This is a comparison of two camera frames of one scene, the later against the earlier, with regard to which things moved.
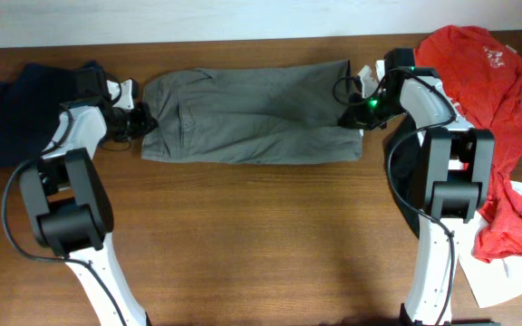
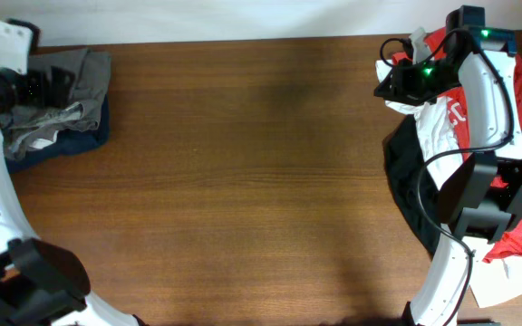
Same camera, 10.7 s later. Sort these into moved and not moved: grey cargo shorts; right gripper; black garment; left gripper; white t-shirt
Moved: left gripper; right gripper; grey cargo shorts
Not moved: white t-shirt; black garment
